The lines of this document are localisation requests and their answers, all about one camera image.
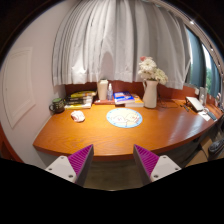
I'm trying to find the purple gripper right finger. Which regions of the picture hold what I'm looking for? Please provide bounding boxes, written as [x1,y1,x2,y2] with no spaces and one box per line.
[132,144,182,186]

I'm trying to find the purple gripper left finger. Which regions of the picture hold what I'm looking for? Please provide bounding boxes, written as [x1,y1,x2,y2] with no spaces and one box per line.
[45,143,95,188]

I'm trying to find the white computer mouse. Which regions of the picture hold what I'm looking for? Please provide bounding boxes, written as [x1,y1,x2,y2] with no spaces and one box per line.
[71,111,85,122]

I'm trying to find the round light blue mouse pad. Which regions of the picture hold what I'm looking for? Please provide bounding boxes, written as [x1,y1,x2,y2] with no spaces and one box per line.
[106,108,143,128]

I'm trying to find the dark green mug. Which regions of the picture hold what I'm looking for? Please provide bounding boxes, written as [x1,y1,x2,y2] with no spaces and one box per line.
[49,98,64,113]

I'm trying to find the yellow white book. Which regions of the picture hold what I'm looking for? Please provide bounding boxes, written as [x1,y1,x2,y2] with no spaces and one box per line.
[125,94,144,107]

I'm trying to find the stack of dark books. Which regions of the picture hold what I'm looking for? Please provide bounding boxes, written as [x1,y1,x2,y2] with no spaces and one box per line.
[64,91,97,110]

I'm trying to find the blue book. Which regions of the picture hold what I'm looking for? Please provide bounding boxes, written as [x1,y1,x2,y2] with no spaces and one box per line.
[114,91,134,105]

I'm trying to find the black office chair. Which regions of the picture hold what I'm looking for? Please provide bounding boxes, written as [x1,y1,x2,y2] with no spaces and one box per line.
[208,138,224,155]

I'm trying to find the clear sanitizer bottle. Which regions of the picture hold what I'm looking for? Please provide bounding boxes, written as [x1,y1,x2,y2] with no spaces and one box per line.
[107,83,113,101]

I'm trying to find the white ceramic jug vase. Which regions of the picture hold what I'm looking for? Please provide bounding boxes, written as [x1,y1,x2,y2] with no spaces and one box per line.
[143,80,158,109]

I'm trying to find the white box device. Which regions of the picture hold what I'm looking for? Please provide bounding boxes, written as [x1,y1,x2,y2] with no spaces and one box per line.
[186,97,204,112]

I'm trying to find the dark remote control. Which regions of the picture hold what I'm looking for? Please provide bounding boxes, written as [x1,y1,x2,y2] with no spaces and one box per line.
[207,112,217,121]

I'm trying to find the white cylindrical container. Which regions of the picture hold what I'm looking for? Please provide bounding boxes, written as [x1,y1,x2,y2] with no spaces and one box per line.
[97,80,108,100]

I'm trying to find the white and pink flowers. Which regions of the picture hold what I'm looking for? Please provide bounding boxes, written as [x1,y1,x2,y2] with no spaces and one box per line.
[138,56,168,85]

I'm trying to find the white curtain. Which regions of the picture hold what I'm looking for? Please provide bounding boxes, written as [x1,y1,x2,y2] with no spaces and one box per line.
[53,0,190,89]

